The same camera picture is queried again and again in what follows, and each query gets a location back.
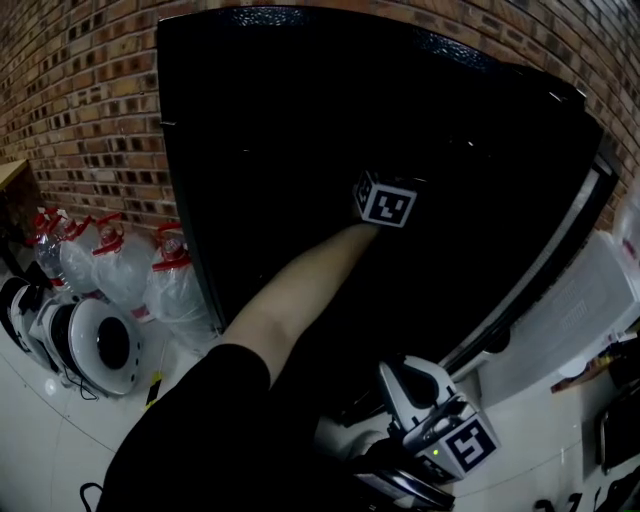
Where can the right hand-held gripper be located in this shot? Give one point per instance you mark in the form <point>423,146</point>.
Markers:
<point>450,440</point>

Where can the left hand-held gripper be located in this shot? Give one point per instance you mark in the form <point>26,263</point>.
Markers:
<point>387,202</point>

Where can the black refrigerator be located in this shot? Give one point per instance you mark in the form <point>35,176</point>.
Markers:
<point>300,125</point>

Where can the person's left forearm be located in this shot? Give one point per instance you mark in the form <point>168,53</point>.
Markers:
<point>300,290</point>

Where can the person's white shoe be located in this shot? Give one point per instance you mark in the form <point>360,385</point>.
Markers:
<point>340,440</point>

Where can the white water dispenser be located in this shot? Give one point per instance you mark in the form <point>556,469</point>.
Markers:
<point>565,320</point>

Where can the reddish brown box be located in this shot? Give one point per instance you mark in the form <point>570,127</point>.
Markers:
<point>580,377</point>

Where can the black metal cart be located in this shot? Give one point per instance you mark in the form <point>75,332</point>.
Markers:
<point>620,430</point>

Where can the person's black clothing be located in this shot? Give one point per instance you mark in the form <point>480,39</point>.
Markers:
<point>200,440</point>

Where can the inverted dispenser water bottle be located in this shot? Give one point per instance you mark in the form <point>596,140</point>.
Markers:
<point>631,225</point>

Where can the yellow black striped strip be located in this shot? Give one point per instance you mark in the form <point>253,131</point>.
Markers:
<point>152,392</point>

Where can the white round device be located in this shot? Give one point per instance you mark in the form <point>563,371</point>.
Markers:
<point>20,315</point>
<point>82,345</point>

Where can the clear water jug red cap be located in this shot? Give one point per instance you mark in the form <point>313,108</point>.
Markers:
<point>47,255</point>

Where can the wooden table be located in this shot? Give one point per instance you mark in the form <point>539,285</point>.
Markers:
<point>10,172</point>

